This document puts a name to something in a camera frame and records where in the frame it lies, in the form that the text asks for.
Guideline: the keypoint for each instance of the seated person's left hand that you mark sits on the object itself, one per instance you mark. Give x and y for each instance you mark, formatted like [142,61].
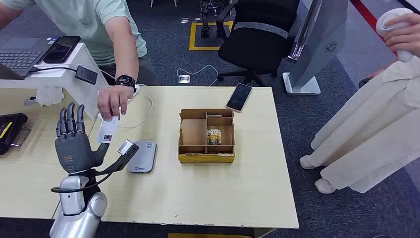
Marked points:
[113,98]

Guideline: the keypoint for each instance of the standing person's right hand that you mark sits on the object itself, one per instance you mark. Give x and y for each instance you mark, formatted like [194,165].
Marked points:
[405,34]

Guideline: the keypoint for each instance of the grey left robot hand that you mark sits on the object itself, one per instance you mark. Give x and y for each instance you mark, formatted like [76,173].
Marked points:
[73,151]

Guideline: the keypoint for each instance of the white handheld controller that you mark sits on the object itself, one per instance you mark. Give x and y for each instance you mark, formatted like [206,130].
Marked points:
[385,19]

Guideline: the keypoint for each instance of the white ID card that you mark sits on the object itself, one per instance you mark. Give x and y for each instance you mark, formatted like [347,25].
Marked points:
[106,129]

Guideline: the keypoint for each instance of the wooden compartment box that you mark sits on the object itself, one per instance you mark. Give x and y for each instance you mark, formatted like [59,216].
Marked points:
[193,131]

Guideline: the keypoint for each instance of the seated person's right forearm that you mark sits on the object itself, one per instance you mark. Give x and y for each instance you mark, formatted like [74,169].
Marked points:
[8,14]

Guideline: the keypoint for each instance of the seated person's left forearm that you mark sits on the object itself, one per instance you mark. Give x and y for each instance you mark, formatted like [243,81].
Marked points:
[124,52]

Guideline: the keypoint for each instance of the grey card reader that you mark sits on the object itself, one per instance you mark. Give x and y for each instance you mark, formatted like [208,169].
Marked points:
[142,157]

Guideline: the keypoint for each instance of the seated person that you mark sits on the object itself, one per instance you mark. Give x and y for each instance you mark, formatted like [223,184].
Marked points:
[82,26]

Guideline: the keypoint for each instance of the standing person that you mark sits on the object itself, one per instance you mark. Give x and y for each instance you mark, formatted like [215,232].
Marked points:
[367,131]

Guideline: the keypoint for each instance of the hotel room key card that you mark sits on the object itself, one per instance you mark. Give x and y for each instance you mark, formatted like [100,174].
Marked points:
[213,137]

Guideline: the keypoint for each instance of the black wristwatch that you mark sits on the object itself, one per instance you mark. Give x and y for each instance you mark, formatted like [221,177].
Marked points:
[125,80]

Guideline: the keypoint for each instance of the white power strip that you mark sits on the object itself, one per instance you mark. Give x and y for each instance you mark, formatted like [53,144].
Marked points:
[137,90]

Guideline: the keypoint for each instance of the white laptop stand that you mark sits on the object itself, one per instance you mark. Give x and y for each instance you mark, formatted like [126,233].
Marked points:
[80,95]

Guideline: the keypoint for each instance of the crumpled white tissue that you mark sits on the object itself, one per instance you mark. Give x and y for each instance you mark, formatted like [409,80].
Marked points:
[49,96]

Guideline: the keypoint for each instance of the black round floor object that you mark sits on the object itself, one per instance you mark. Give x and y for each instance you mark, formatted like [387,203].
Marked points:
[363,82]

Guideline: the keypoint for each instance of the black handheld terminal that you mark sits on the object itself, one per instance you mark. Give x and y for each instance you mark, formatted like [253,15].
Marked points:
[10,131]

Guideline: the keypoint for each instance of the black smartphone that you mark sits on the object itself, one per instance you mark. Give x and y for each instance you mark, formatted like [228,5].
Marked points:
[61,49]

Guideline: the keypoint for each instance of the silver floor socket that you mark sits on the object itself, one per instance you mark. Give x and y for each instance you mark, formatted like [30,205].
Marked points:
[184,79]

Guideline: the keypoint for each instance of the grey kiosk stand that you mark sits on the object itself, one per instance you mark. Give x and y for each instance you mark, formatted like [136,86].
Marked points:
[318,42]

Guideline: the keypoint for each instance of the white furniture legs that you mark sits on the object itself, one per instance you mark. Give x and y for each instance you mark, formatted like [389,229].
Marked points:
[152,3]

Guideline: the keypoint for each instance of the dark grey laptop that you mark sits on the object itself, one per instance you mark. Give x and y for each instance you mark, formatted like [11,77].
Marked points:
[19,56]

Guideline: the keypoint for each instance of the small floor plate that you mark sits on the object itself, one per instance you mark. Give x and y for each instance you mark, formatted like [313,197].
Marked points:
[185,20]
[197,19]

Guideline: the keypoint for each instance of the black robot legs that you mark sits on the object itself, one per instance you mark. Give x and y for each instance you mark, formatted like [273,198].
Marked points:
[205,19]

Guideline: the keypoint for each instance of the smartphone with pink case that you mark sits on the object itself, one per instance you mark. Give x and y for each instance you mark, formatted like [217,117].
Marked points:
[239,97]

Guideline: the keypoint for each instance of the black office chair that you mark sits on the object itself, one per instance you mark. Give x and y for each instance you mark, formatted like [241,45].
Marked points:
[256,46]

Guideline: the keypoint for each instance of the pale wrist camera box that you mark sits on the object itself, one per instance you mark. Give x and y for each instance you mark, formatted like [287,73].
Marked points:
[124,147]

